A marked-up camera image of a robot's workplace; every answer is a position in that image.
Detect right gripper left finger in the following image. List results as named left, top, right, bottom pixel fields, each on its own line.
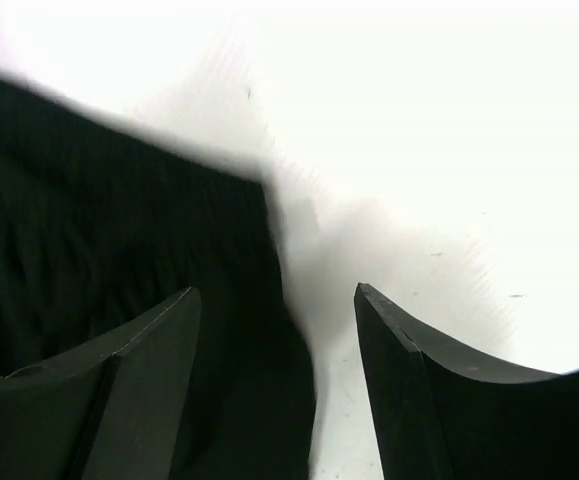
left=0, top=289, right=201, bottom=480

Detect black trousers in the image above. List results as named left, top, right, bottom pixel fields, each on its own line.
left=0, top=80, right=316, bottom=479

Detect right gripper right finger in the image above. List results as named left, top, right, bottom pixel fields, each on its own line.
left=354, top=283, right=579, bottom=480

